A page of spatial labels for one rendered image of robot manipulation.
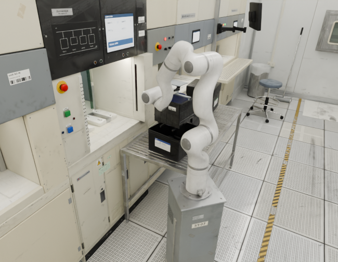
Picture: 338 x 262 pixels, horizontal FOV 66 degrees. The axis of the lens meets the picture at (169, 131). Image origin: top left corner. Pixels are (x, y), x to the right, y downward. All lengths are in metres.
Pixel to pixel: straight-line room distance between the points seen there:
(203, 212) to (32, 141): 0.99
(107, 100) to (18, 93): 1.08
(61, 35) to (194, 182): 1.03
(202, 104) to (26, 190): 1.03
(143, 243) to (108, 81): 1.36
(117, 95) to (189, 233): 1.22
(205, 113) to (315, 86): 4.71
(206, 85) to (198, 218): 0.76
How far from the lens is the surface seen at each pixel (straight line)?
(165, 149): 1.84
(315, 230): 2.75
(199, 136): 1.31
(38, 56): 1.36
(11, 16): 1.30
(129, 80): 2.08
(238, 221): 2.56
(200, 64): 1.18
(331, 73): 5.84
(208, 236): 1.74
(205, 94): 1.26
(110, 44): 1.72
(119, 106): 2.22
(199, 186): 1.52
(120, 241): 2.33
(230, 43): 4.76
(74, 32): 1.50
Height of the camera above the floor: 1.80
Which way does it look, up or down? 28 degrees down
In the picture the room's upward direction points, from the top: 2 degrees clockwise
